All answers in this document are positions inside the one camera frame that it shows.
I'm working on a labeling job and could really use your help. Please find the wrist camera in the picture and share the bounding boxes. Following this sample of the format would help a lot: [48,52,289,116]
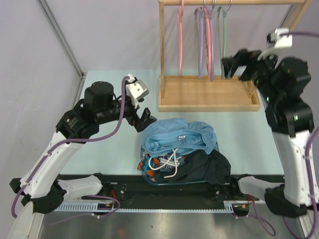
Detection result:
[258,28,293,60]
[126,74,149,109]

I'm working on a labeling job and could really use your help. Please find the dark navy shorts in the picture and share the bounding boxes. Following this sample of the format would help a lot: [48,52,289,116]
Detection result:
[154,149,231,184]

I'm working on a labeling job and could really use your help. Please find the aluminium corner frame post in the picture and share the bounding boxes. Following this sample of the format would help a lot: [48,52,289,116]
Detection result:
[36,0,84,79]

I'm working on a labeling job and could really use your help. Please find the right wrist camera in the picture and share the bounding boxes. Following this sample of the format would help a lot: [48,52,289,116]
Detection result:
[258,28,293,60]

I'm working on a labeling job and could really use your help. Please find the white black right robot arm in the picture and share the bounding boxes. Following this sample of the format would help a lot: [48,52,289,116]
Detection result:
[221,49,319,218]

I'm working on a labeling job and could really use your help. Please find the blue patterned shorts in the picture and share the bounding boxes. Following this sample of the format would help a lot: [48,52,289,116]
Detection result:
[137,150,186,182]

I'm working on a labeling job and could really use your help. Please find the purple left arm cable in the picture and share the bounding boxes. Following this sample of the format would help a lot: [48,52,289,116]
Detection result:
[10,76,130,225]

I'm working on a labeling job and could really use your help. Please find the sage green hanger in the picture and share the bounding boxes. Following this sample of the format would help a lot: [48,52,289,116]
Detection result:
[217,6,228,79]

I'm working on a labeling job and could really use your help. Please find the light blue shorts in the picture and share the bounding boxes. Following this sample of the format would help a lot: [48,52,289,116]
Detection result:
[141,118,217,158]

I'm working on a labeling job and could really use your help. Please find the white cable duct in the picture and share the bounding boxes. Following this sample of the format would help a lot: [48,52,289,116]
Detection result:
[58,201,236,214]

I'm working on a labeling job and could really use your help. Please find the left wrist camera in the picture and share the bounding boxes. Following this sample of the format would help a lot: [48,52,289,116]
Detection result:
[126,74,149,109]

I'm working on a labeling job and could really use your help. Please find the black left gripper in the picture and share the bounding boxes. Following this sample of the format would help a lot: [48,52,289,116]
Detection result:
[97,93,157,131]

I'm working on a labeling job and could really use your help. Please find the pink hanger left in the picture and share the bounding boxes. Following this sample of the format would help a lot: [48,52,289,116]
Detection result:
[177,0,184,76]

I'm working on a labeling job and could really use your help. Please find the salmon pink hanger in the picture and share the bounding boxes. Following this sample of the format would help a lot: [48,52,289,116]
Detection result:
[202,6,212,80]

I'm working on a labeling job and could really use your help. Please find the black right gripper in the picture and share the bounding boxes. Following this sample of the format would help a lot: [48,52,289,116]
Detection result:
[221,46,282,104]

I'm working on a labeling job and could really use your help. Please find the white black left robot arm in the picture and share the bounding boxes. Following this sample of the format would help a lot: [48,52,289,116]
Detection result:
[10,76,157,218]

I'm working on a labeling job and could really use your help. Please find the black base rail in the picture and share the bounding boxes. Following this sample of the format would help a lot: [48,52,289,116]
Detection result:
[57,174,285,210]

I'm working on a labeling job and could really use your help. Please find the purple hanger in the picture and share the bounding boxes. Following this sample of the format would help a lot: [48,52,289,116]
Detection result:
[194,7,204,80]

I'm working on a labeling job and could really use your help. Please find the wooden clothes rack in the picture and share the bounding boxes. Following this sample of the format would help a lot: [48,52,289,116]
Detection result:
[159,0,311,112]

